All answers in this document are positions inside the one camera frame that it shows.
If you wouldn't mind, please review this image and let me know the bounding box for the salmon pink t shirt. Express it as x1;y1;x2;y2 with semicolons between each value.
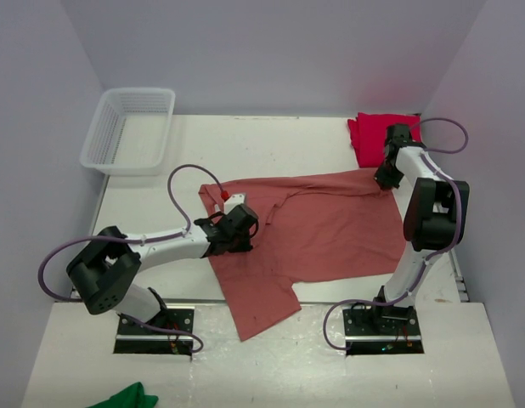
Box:
199;168;405;341

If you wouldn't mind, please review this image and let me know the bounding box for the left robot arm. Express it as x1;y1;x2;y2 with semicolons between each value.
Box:
66;203;259;334

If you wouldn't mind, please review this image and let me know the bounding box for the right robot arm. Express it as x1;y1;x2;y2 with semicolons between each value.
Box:
370;124;470;334

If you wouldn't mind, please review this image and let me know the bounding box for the folded red t shirt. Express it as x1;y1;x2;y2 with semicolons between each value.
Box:
347;112;421;168

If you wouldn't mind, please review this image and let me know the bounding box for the white plastic basket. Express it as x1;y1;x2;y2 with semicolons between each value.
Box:
80;88;176;177

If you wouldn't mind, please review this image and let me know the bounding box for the green cloth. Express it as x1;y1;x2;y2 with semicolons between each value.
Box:
90;382;159;408

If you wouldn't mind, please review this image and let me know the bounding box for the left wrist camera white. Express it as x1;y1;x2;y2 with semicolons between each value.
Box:
214;190;246;214

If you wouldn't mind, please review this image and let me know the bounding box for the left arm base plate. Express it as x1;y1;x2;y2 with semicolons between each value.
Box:
113;299;195;356

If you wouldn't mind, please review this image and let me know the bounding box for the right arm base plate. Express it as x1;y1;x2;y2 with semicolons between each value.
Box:
342;303;424;356

